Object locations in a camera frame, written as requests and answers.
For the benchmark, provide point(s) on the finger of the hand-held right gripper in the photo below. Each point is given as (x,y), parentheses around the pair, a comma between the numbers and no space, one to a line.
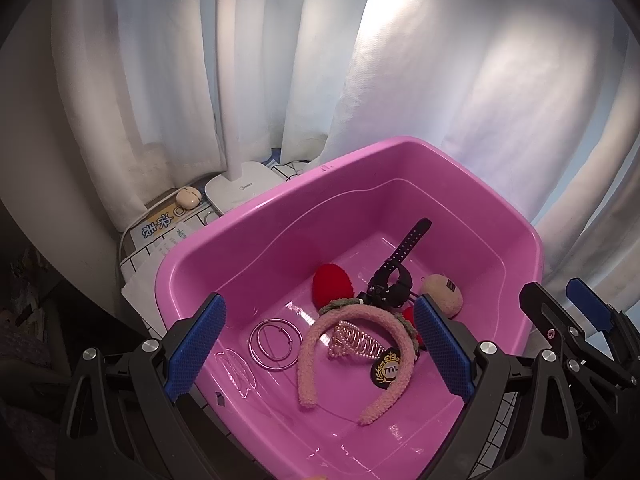
(545,310)
(590,305)

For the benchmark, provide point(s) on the red plush hair clip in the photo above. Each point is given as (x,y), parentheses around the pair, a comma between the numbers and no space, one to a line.
(332,284)

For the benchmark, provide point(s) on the white desk lamp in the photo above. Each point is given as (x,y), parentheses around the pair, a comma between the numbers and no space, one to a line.
(240,187)

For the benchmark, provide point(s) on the pearl hair claw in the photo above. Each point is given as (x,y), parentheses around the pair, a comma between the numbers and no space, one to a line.
(352,342)

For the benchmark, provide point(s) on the black round crown badge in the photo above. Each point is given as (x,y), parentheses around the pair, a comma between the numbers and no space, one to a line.
(387,369)

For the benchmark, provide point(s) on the green crochet headband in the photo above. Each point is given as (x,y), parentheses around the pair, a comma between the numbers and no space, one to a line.
(341,303)

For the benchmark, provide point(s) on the beige plush ball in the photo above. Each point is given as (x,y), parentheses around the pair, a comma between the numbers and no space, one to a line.
(442,294)

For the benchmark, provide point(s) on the beige earbud case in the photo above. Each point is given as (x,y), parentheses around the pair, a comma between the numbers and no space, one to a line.
(186,197)

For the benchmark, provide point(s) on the white curtain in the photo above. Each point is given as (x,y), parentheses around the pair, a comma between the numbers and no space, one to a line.
(450,85)

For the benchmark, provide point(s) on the pink plastic basin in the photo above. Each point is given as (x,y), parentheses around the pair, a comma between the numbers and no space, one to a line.
(300,240)

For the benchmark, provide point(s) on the white paper sheet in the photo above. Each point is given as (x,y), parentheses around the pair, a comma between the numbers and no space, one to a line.
(140,285)

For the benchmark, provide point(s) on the black digital wristwatch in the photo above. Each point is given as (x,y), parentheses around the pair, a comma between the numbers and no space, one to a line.
(395,275)

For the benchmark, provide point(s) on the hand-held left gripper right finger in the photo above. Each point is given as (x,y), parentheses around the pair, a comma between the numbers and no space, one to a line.
(445,355)

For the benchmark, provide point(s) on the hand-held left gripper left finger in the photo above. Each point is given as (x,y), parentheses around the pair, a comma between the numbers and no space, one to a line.
(197,347)

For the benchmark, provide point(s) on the silver hoop bangle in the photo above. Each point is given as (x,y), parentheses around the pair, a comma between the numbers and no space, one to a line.
(259,347)
(275,370)

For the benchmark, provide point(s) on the pink fluffy headband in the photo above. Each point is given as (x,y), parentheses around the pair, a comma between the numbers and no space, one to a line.
(320,332)

